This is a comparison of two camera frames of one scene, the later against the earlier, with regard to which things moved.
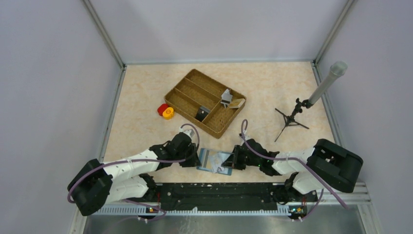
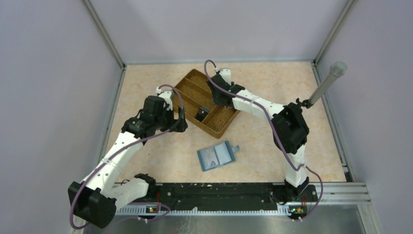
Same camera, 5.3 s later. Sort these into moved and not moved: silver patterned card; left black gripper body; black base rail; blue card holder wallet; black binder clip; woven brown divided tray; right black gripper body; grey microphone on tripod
Moved: blue card holder wallet; right black gripper body; left black gripper body; silver patterned card
Not moved: grey microphone on tripod; black binder clip; woven brown divided tray; black base rail
